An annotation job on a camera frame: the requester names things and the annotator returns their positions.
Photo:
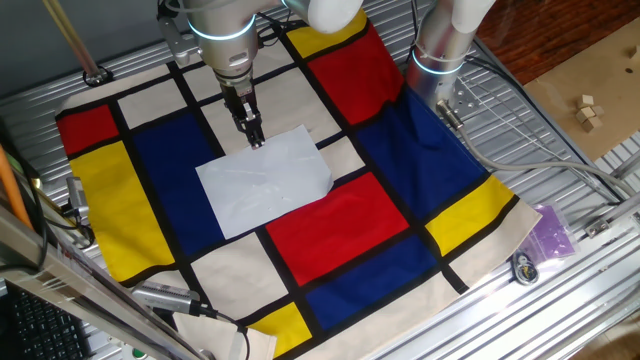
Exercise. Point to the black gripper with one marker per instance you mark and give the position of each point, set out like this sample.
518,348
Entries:
240,102

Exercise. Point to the white paper sheet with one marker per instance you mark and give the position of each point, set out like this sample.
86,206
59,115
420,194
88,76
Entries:
265,180

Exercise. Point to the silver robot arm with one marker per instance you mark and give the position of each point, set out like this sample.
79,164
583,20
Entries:
225,20

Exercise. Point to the colour block patterned cloth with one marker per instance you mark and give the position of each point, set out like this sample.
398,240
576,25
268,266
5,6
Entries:
340,225

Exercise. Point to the brass pole with black base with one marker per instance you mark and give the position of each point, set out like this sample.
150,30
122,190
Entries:
70,35

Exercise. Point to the orange pole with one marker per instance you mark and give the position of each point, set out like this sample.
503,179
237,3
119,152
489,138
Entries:
10,185

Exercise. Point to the grey box with green button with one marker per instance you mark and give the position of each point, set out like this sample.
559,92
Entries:
138,354

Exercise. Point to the black keyboard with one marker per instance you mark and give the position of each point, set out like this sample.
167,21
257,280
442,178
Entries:
45,335

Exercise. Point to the purple plastic bag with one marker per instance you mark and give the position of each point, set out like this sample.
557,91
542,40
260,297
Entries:
550,235

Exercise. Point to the small wooden cube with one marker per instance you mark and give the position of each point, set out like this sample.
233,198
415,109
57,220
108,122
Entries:
583,114
598,110
586,100
592,124

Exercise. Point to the brown cardboard sheet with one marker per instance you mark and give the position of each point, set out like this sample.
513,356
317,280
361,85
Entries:
600,65

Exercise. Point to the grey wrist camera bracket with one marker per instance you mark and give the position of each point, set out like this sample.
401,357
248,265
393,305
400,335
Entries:
176,37

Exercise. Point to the small silver camera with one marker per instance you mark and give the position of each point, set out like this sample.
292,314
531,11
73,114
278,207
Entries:
77,197

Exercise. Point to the ribbed silver camera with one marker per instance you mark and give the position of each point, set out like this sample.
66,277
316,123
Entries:
162,297

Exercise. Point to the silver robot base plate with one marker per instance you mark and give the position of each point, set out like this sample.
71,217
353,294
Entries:
467,102

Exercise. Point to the aluminium frame beam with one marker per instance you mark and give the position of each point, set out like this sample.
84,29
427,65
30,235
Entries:
60,280

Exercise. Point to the small metal corner bracket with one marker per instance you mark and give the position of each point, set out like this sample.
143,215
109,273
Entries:
597,228

